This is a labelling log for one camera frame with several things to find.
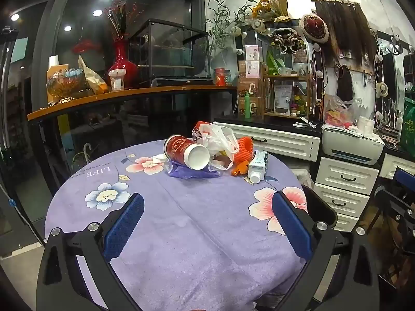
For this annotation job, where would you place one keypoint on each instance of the plastic drink cup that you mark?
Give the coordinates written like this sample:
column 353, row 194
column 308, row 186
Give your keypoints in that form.
column 117, row 81

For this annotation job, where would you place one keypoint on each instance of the red berry branches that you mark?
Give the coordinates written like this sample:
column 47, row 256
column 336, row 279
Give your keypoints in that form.
column 121, row 19

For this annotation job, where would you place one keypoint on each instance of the glass display case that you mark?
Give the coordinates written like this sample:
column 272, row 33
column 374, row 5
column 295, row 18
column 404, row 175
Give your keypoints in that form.
column 168, row 48

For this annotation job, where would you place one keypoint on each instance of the brown printed box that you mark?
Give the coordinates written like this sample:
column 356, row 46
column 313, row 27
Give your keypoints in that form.
column 251, row 87
column 257, row 107

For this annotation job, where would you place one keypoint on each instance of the white printer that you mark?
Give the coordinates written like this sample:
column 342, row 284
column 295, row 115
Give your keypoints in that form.
column 350, row 144

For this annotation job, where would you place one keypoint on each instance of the red vase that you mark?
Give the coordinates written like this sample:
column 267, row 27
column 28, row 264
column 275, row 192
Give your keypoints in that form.
column 121, row 58

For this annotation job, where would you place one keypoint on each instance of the yellow green bottle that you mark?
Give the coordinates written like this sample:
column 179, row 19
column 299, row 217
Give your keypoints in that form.
column 301, row 105

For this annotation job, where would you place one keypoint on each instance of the red tin can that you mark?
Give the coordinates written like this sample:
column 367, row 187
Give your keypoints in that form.
column 219, row 77

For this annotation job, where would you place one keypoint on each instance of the clear bag of pink packets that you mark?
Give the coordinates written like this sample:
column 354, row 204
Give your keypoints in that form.
column 337, row 116

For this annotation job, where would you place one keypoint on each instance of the purple tissue packet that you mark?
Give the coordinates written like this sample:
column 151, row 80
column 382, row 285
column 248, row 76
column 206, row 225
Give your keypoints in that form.
column 184, row 172

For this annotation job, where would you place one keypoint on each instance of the pink photo card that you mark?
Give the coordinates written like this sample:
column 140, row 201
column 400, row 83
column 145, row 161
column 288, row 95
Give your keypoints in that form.
column 253, row 53

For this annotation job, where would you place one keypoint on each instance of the round red embroidered hat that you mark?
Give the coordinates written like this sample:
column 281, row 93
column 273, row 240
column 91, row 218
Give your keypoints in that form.
column 313, row 27

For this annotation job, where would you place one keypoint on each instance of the purple floral tablecloth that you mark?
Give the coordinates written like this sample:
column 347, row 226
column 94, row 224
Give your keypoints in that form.
column 194, row 220

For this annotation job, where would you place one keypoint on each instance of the white wide desk drawer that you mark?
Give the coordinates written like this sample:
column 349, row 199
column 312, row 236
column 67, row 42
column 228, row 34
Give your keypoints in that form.
column 291, row 145

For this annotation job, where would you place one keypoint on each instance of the ornate headdress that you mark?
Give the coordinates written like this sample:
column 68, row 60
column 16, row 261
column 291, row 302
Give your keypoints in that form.
column 287, row 40

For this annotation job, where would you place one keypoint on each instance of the black hair piece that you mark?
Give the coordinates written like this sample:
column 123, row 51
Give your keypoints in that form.
column 344, row 84

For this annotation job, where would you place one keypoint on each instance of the orange box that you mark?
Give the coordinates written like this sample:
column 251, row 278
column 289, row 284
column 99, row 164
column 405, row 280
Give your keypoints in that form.
column 64, row 68

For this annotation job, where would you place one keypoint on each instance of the white plastic container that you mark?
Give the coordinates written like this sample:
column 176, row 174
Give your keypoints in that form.
column 366, row 124

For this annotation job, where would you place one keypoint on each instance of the yellow paper snack bag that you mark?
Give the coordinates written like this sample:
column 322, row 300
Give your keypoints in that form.
column 94, row 82

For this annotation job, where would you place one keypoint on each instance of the glass bowl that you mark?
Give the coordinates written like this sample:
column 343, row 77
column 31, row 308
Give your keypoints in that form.
column 63, row 82

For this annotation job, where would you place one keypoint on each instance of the dried yellow flower bouquet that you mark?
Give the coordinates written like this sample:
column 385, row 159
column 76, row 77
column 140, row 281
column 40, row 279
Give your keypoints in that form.
column 264, row 6

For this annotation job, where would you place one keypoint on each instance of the white pouch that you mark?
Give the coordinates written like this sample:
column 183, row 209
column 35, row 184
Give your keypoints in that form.
column 282, row 98

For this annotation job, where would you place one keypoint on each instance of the orange knitted toy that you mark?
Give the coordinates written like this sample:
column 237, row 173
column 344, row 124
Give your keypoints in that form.
column 244, row 150

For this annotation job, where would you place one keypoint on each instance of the dark trash bin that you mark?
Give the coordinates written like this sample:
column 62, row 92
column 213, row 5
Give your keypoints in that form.
column 319, row 204

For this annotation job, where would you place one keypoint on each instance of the wooden counter shelf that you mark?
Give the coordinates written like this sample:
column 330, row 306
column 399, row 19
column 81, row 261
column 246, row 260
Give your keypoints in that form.
column 129, row 94

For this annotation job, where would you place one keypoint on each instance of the red paper cup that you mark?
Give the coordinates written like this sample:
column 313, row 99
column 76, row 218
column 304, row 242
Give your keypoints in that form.
column 176, row 149

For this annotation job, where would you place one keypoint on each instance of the white black tool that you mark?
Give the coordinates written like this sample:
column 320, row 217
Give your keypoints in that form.
column 306, row 122

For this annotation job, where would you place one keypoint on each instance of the white small desk drawer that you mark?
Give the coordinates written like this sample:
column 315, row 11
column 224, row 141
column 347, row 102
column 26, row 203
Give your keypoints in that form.
column 392, row 167

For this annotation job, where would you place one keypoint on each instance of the green shopping bag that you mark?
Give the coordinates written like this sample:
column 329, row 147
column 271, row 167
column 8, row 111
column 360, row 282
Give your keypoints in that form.
column 408, row 126

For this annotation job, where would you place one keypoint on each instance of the hanging brown hair wigs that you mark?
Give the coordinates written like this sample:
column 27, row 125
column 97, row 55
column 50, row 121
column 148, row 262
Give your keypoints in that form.
column 343, row 29

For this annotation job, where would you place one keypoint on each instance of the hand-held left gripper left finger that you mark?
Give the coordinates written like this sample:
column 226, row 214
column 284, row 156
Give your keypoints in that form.
column 124, row 226

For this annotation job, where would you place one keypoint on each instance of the white plastic bag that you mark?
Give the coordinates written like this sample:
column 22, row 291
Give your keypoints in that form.
column 217, row 139

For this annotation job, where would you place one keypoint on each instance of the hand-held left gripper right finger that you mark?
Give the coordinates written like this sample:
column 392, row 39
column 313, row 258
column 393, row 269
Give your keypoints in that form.
column 293, row 223

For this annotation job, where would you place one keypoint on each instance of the green bamboo plant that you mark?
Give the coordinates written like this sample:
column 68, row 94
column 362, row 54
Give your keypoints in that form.
column 223, row 22

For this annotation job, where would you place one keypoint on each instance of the teal glass jar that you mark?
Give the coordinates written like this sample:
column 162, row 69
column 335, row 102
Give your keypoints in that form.
column 229, row 77

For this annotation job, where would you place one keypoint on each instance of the white three-drawer cabinet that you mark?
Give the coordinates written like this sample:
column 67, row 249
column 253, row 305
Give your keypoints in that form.
column 356, row 171

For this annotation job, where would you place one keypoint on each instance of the small pink-lid jar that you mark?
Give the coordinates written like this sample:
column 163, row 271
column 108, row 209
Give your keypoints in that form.
column 293, row 110

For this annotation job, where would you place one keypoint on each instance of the wooden rack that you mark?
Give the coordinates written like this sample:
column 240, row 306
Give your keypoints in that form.
column 285, row 78

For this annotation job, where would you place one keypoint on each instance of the white paper roll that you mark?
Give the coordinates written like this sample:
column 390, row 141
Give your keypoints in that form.
column 53, row 61

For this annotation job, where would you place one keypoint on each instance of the brown box with portrait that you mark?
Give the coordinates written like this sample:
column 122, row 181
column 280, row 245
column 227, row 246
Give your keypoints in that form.
column 251, row 69

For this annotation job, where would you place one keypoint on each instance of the small straw hat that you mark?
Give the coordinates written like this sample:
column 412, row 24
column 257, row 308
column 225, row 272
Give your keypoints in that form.
column 382, row 89

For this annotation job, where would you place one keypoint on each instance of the white tissue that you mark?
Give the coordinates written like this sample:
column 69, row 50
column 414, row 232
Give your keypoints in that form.
column 159, row 158

